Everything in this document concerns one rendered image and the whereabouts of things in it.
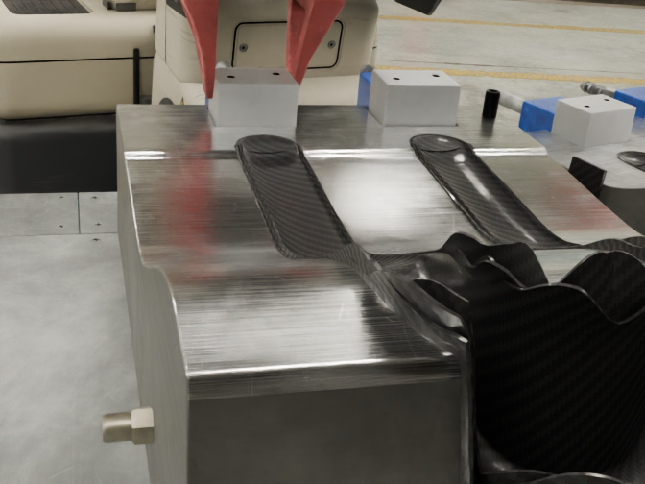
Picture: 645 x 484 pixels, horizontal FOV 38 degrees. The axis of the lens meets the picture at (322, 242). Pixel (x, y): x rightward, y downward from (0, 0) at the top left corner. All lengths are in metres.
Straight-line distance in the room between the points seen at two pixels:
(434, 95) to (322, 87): 0.39
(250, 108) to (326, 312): 0.31
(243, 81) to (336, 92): 0.42
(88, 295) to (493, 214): 0.24
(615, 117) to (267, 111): 0.29
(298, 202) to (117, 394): 0.14
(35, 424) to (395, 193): 0.22
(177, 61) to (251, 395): 0.73
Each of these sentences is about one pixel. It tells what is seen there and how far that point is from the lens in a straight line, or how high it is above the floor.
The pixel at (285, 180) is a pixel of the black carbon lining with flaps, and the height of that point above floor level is 0.88.
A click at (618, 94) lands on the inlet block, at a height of 0.87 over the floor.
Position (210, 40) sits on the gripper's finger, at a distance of 0.57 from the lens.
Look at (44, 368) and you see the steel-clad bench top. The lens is 0.50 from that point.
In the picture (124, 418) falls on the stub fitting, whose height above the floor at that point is 0.85.
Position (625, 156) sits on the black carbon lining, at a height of 0.85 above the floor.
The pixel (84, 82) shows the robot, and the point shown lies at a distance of 1.20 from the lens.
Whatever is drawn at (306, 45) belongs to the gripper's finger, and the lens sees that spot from 0.58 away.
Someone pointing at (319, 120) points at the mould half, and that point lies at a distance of 0.60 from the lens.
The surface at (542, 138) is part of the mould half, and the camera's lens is 0.74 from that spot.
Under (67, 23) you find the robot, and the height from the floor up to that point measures 0.81.
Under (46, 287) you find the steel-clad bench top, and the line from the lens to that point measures 0.58.
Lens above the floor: 1.08
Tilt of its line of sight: 25 degrees down
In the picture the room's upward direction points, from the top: 5 degrees clockwise
